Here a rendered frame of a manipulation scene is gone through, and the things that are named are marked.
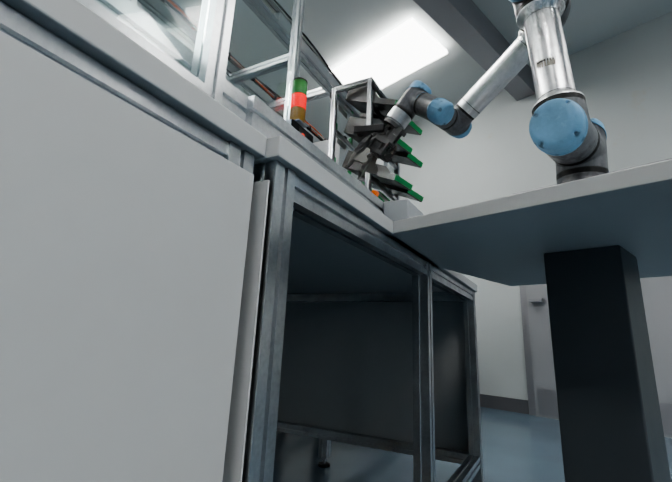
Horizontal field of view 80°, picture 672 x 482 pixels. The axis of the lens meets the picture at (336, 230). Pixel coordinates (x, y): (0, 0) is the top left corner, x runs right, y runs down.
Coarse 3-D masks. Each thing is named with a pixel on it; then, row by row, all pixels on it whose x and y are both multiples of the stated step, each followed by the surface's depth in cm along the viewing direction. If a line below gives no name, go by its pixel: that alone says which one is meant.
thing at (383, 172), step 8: (352, 152) 167; (344, 160) 169; (352, 168) 165; (360, 168) 163; (384, 168) 171; (376, 176) 159; (384, 176) 154; (392, 176) 152; (392, 184) 163; (400, 184) 155; (408, 184) 158
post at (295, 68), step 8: (304, 0) 143; (296, 8) 140; (296, 16) 139; (296, 24) 138; (296, 32) 137; (296, 40) 136; (296, 48) 135; (296, 56) 135; (296, 64) 134; (296, 72) 135; (288, 104) 130; (288, 112) 129
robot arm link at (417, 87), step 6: (414, 84) 129; (420, 84) 128; (408, 90) 130; (414, 90) 129; (420, 90) 128; (426, 90) 128; (402, 96) 131; (408, 96) 129; (414, 96) 127; (402, 102) 130; (408, 102) 129; (402, 108) 129; (408, 108) 129; (408, 114) 130; (414, 114) 131
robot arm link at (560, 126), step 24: (528, 0) 102; (552, 0) 100; (528, 24) 104; (552, 24) 99; (528, 48) 104; (552, 48) 98; (552, 72) 96; (552, 96) 94; (576, 96) 92; (552, 120) 92; (576, 120) 88; (552, 144) 92; (576, 144) 91
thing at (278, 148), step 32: (256, 160) 54; (288, 160) 54; (352, 192) 71; (384, 224) 84; (320, 256) 116; (352, 256) 114; (288, 288) 197; (320, 288) 191; (352, 288) 186; (384, 288) 180
